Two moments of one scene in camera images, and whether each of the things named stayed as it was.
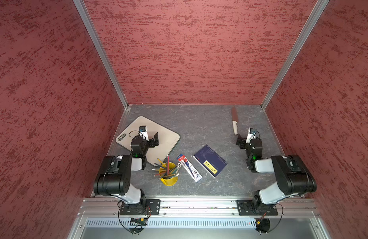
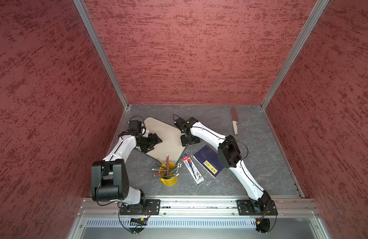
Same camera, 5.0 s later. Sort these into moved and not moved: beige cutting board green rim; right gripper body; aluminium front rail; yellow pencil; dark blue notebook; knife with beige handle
Moved: beige cutting board green rim; right gripper body
Not moved: aluminium front rail; yellow pencil; knife with beige handle; dark blue notebook
